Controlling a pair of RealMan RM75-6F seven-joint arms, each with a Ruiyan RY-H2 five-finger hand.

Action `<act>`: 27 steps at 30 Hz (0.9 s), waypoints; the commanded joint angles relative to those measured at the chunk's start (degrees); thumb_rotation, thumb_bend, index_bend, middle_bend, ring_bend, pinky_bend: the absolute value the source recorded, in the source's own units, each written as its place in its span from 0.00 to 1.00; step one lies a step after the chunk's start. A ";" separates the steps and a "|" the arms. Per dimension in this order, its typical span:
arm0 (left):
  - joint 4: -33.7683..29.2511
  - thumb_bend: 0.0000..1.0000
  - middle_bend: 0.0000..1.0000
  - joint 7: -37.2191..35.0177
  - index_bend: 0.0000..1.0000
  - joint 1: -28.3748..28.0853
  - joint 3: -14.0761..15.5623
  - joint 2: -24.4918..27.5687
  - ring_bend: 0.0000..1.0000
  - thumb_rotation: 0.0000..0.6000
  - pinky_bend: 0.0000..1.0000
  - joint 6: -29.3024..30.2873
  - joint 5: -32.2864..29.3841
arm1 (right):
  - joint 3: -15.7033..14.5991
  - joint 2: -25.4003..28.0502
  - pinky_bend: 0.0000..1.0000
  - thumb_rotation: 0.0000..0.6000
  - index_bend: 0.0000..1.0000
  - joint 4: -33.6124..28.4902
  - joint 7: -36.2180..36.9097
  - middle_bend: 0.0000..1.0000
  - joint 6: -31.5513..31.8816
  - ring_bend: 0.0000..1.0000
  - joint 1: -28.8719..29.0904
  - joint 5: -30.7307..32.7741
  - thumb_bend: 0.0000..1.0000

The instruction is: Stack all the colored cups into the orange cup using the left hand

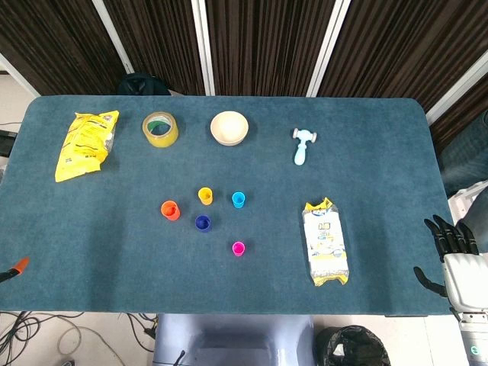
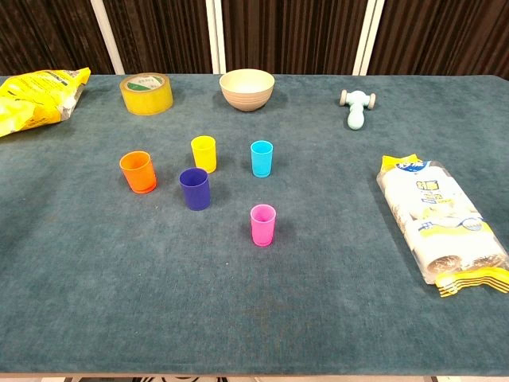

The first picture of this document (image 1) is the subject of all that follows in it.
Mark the blue table cloth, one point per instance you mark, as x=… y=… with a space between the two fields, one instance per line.
x=114 y=244

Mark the light blue plastic cup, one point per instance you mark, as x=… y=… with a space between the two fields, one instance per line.
x=238 y=201

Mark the white partition post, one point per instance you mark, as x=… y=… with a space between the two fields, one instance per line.
x=203 y=45
x=19 y=74
x=112 y=36
x=457 y=87
x=328 y=45

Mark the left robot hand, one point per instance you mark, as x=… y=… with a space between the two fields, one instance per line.
x=17 y=267

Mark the black trash bin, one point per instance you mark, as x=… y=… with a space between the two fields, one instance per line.
x=350 y=347

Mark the dark blue plastic cup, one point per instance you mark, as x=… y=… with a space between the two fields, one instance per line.
x=203 y=224

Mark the white yellow scouring pad pack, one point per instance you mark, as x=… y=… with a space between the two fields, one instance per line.
x=326 y=244

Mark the black chair back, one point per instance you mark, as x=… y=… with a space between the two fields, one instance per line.
x=141 y=84

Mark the blue upholstered chair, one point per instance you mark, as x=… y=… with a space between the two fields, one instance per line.
x=465 y=156

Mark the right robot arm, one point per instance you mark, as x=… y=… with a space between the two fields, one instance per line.
x=474 y=335

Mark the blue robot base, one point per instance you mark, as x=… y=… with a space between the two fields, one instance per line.
x=232 y=339

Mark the orange plastic cup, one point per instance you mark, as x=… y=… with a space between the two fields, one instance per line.
x=170 y=212

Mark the white machine frame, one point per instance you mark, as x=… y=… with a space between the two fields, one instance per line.
x=463 y=198

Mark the pink plastic cup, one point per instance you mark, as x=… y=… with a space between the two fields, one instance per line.
x=238 y=249

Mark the yellow plastic cup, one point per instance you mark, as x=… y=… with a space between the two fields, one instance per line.
x=205 y=198

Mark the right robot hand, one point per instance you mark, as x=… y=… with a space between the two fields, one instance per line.
x=467 y=274

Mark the yellow snack bag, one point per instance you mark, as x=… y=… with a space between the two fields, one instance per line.
x=85 y=145

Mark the clear yellowish tape roll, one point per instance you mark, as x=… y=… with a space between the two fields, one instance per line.
x=164 y=141

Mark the beige bowl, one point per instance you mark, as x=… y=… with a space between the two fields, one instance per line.
x=228 y=127

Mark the light blue toy hammer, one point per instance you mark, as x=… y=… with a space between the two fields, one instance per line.
x=301 y=149

